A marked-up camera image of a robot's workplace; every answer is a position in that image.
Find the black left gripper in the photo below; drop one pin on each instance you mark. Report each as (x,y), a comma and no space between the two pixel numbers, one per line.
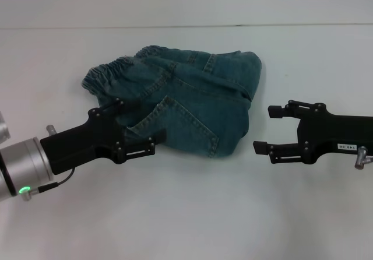
(84,143)

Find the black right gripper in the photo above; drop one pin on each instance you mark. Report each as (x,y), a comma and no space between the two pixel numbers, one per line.
(338,134)

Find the blue denim shorts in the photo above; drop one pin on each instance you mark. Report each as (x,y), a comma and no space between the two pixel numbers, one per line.
(180,102)

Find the small silver flange stub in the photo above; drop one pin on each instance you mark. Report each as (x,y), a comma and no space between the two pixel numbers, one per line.
(51,129)

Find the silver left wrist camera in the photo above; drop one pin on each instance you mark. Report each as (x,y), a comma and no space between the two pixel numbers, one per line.
(3,129)

